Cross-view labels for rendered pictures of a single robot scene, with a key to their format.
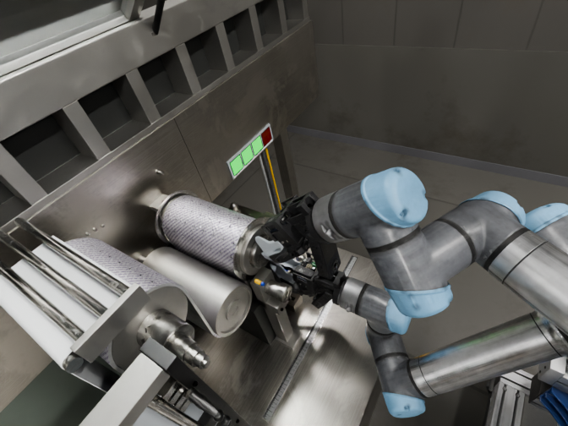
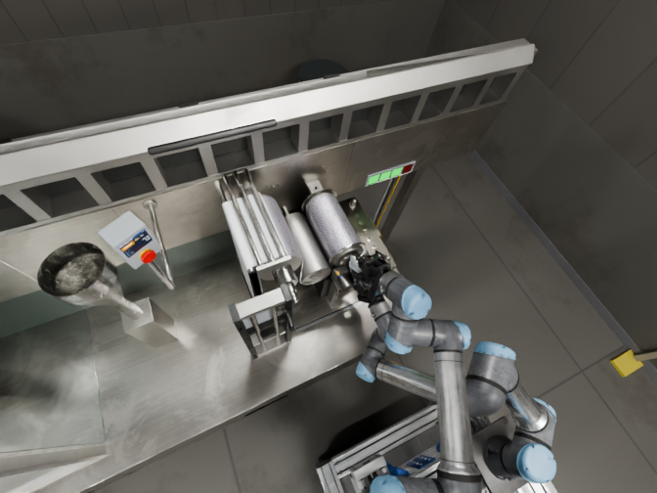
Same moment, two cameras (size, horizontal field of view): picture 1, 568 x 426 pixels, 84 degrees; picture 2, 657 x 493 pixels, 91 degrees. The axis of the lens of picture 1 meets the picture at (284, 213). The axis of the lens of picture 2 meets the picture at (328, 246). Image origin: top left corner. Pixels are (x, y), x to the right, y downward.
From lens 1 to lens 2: 0.49 m
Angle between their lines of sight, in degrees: 18
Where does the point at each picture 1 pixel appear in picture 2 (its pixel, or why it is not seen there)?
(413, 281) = (397, 336)
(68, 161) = (282, 140)
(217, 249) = (328, 243)
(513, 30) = not seen: outside the picture
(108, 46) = not seen: hidden behind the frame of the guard
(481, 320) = not seen: hidden behind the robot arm
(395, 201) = (411, 307)
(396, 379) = (370, 361)
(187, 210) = (326, 207)
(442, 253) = (417, 335)
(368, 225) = (397, 304)
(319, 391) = (329, 337)
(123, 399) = (267, 301)
